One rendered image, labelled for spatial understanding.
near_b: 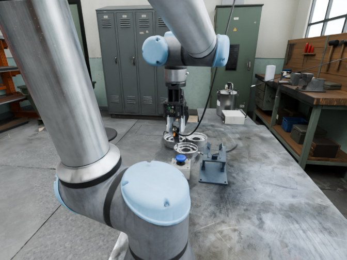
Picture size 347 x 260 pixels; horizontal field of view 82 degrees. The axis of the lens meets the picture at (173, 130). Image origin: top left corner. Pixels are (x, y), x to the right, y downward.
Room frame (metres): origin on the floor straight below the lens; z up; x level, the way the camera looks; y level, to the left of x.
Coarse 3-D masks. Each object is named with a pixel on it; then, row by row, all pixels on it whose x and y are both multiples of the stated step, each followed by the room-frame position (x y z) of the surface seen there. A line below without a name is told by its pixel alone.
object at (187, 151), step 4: (176, 144) 0.80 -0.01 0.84; (180, 144) 0.82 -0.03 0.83; (184, 144) 0.82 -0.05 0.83; (188, 144) 0.82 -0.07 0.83; (192, 144) 0.81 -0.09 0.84; (176, 148) 0.79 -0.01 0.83; (180, 148) 0.79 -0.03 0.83; (184, 148) 0.79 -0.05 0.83; (188, 148) 0.79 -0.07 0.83; (196, 148) 0.79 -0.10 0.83; (176, 152) 0.74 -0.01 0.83; (180, 152) 0.73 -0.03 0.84; (184, 152) 0.75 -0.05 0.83; (188, 152) 0.75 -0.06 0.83; (192, 152) 0.73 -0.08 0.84; (196, 152) 0.74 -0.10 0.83; (188, 156) 0.72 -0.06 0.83; (192, 156) 0.73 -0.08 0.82
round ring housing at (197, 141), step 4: (188, 136) 0.92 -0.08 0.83; (196, 136) 0.92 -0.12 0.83; (200, 136) 0.93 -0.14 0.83; (204, 136) 0.91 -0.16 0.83; (188, 140) 0.86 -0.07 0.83; (192, 140) 0.85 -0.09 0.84; (196, 140) 0.87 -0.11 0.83; (200, 140) 0.85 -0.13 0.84; (204, 140) 0.85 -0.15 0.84; (196, 144) 0.84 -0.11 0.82; (200, 144) 0.84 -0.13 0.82
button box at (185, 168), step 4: (172, 160) 0.65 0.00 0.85; (176, 160) 0.65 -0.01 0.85; (188, 160) 0.65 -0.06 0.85; (172, 164) 0.63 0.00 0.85; (176, 164) 0.63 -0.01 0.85; (180, 164) 0.62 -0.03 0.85; (184, 164) 0.63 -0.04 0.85; (188, 164) 0.63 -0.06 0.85; (180, 168) 0.60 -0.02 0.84; (184, 168) 0.60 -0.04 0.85; (188, 168) 0.60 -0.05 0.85; (184, 172) 0.60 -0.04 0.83; (188, 172) 0.60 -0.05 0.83; (184, 176) 0.60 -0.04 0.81; (188, 176) 0.60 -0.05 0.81
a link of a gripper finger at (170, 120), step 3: (168, 117) 0.69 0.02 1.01; (171, 117) 0.71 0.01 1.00; (174, 117) 0.72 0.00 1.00; (168, 120) 0.69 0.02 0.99; (171, 120) 0.71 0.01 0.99; (168, 123) 0.68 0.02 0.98; (171, 123) 0.71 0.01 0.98; (168, 126) 0.68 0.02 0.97; (171, 126) 0.71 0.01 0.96; (168, 129) 0.68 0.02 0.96; (171, 129) 0.71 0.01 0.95; (171, 132) 0.71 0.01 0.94; (171, 135) 0.71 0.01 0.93
